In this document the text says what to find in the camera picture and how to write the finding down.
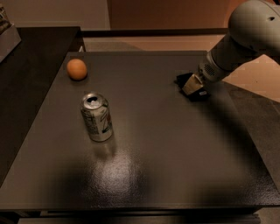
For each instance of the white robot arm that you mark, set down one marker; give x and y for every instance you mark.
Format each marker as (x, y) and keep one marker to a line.
(253, 31)

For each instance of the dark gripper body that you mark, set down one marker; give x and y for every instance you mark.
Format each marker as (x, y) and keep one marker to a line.
(206, 71)

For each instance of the dark rxbar blueberry wrapper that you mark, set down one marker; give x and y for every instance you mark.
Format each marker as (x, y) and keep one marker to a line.
(198, 96)

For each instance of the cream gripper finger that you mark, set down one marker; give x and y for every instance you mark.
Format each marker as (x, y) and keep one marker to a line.
(192, 84)

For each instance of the orange round fruit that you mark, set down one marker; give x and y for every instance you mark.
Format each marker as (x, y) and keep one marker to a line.
(76, 69)

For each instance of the grey box on side table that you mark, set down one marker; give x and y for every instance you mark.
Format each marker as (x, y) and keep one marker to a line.
(9, 39)

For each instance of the silver 7up soda can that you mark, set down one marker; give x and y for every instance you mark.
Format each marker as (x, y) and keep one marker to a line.
(94, 108)

